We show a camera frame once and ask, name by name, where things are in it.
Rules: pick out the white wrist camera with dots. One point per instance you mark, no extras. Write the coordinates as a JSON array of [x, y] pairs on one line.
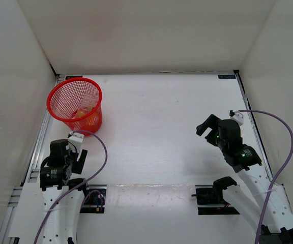
[[75, 141], [237, 116]]

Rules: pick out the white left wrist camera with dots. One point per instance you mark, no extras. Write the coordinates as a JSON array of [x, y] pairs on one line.
[[75, 141]]

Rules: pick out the orange juice bottle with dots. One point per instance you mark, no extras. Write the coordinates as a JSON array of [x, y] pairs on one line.
[[92, 121]]

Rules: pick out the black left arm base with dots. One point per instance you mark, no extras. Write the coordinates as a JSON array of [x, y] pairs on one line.
[[95, 203]]

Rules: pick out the red mesh plastic bin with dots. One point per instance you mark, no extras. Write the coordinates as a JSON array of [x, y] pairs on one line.
[[65, 98]]

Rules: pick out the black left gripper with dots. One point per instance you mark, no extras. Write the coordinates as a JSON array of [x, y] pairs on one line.
[[77, 165]]

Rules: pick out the aluminium table frame rail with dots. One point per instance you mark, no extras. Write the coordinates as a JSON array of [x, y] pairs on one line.
[[22, 113]]

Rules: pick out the clear plastic bottle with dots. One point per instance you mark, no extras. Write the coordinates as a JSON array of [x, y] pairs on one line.
[[86, 105]]

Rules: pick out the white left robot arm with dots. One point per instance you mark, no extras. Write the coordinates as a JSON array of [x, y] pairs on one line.
[[62, 195]]

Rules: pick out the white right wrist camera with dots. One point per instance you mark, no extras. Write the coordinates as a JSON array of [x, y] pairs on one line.
[[237, 116]]

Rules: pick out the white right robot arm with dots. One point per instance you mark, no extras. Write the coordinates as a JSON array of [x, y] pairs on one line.
[[266, 212]]

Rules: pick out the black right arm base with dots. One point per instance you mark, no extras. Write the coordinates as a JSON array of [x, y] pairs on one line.
[[209, 205]]

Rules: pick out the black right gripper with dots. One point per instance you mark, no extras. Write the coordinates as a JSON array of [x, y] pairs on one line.
[[211, 122]]

